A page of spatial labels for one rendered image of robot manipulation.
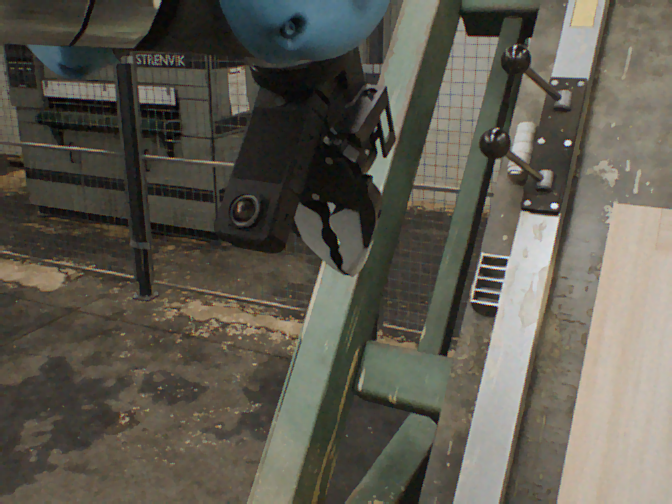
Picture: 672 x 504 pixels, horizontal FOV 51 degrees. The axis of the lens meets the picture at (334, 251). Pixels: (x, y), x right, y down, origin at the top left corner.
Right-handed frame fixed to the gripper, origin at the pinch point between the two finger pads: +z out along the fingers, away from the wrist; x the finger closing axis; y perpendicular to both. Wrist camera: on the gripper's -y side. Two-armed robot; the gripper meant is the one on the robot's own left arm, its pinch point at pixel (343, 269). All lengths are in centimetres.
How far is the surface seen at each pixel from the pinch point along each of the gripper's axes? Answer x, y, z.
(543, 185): -9.1, 34.8, 18.7
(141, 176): 234, 179, 169
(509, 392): -10.2, 11.4, 30.8
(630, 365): -22.6, 18.3, 30.1
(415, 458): 11, 21, 75
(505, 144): -5.4, 31.8, 10.3
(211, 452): 116, 52, 182
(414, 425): 15, 30, 80
